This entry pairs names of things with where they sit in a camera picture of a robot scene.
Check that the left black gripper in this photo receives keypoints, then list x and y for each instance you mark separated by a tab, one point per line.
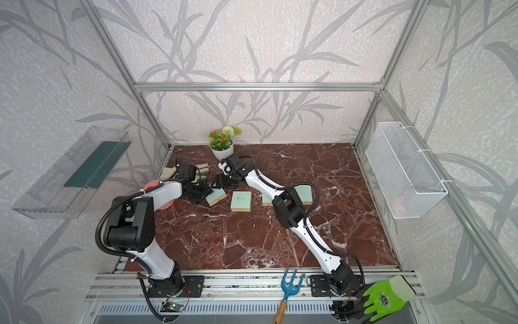
207	190

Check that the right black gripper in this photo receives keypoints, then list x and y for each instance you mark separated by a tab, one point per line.
230	187

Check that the mint drawer jewelry box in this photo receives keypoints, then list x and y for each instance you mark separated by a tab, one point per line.
266	201

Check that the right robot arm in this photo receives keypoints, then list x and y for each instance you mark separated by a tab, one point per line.
343	270

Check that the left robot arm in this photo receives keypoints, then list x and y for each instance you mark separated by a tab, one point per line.
127	229

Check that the potted plant white pot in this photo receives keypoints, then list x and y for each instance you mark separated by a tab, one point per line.
221	141

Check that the beige gardening gloves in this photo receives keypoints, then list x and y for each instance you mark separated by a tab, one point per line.
202	169

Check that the pink watering can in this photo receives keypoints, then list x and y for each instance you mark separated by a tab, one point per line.
164	199

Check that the blue hand rake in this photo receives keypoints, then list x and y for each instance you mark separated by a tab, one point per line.
289	289

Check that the green work glove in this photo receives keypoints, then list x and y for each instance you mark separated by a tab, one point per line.
380	299

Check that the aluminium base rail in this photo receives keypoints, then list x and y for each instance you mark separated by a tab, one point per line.
215	292

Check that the clear plastic wall shelf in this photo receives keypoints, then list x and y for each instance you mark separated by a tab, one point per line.
63	192

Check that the white wire mesh basket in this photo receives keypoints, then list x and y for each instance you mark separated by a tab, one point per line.
408	181

